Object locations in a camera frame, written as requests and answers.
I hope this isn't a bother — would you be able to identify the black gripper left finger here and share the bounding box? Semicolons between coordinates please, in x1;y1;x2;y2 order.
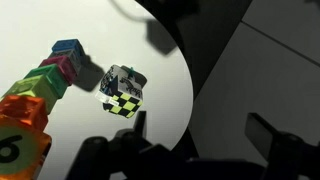
133;110;148;138

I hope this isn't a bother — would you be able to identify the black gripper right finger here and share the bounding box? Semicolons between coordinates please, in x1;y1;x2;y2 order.
244;112;284;165

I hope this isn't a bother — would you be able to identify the black checkered patterned cube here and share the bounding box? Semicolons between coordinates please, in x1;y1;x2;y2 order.
94;64;148;119

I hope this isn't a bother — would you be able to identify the small grey block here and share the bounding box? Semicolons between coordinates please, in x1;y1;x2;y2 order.
48;49;83;73

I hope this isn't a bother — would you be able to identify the small pink block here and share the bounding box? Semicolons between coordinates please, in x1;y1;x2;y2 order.
39;55;78;85

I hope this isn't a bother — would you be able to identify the small blue block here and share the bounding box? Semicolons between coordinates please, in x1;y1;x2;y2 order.
51;38;86;64

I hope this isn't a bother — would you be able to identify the small green block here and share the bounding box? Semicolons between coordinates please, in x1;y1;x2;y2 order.
24;63;70;98

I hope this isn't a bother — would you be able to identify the small lime block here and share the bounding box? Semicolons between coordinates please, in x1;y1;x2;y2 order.
3;74;60;115

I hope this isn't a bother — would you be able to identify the small orange block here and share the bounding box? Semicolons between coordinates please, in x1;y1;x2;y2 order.
0;94;49;133

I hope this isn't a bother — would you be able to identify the large number nine cube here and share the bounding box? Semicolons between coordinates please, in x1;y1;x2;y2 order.
0;114;53;180

